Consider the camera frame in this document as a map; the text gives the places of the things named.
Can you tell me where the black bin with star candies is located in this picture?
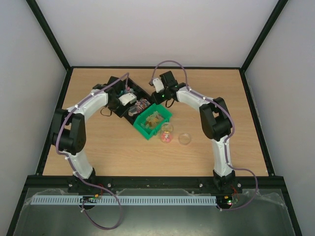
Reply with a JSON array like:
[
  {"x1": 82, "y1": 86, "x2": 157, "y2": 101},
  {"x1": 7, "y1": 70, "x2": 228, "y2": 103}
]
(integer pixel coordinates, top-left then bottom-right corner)
[{"x1": 107, "y1": 79, "x2": 149, "y2": 107}]

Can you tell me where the green bin with gummies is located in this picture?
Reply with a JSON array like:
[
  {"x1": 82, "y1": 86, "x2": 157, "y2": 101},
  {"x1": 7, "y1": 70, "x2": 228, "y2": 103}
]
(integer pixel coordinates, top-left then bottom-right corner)
[{"x1": 133, "y1": 104, "x2": 172, "y2": 140}]

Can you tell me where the black bin with lollipop candies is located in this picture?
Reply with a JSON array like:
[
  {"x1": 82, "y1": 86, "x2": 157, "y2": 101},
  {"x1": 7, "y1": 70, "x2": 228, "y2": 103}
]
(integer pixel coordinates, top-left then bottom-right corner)
[{"x1": 119, "y1": 93, "x2": 152, "y2": 124}]

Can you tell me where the metal scoop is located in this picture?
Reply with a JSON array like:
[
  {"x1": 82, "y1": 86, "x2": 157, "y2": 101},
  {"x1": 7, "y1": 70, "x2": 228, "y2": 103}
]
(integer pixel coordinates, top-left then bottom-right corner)
[{"x1": 128, "y1": 106, "x2": 141, "y2": 117}]

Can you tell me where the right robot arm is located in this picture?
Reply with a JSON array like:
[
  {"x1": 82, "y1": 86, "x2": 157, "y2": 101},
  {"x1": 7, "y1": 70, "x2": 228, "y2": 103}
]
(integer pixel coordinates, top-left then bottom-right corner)
[{"x1": 149, "y1": 71, "x2": 235, "y2": 193}]

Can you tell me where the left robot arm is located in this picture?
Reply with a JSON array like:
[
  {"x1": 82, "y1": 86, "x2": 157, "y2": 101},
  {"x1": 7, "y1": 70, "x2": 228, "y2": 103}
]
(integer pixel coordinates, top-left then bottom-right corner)
[{"x1": 50, "y1": 72, "x2": 129, "y2": 179}]

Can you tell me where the clear plastic jar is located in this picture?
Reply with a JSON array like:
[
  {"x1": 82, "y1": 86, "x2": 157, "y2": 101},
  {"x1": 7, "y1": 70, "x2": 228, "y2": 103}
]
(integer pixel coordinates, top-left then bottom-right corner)
[{"x1": 159, "y1": 122, "x2": 174, "y2": 143}]

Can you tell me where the clear jar lid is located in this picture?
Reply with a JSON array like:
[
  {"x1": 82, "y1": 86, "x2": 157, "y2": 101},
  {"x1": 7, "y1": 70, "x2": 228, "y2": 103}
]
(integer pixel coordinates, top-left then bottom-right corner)
[{"x1": 178, "y1": 133, "x2": 191, "y2": 145}]

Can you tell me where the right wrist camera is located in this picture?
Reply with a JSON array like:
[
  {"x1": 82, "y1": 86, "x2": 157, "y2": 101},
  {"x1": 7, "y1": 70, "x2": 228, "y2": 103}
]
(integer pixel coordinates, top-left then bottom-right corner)
[{"x1": 149, "y1": 78, "x2": 164, "y2": 93}]

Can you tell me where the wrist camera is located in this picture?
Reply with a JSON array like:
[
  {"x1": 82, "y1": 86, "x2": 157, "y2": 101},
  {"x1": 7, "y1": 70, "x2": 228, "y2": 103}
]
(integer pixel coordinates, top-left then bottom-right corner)
[
  {"x1": 119, "y1": 93, "x2": 137, "y2": 106},
  {"x1": 149, "y1": 78, "x2": 164, "y2": 93}
]

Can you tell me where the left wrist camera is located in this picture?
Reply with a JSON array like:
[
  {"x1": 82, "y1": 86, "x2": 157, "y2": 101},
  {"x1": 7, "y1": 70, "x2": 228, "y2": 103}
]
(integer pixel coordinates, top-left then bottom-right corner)
[{"x1": 119, "y1": 93, "x2": 137, "y2": 106}]

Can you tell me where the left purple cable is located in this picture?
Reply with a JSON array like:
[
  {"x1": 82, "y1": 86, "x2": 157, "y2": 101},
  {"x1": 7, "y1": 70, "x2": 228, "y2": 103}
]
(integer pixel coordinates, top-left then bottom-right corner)
[{"x1": 56, "y1": 71, "x2": 130, "y2": 230}]

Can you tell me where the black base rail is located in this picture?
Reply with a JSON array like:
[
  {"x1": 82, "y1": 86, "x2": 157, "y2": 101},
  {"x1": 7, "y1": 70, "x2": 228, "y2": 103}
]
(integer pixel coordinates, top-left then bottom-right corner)
[{"x1": 67, "y1": 176, "x2": 243, "y2": 195}]

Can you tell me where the grey slotted cable duct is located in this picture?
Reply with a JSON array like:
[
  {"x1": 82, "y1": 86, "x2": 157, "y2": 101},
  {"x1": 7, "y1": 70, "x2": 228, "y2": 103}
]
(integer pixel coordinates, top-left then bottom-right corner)
[{"x1": 31, "y1": 195, "x2": 217, "y2": 206}]

